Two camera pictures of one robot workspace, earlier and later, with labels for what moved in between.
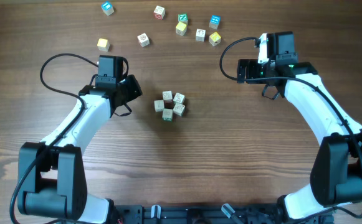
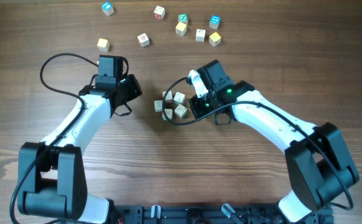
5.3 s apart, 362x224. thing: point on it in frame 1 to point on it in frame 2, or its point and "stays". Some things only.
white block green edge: (179, 98) stays
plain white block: (167, 114) stays
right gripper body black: (254, 70) to (204, 106)
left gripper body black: (130, 88) stays
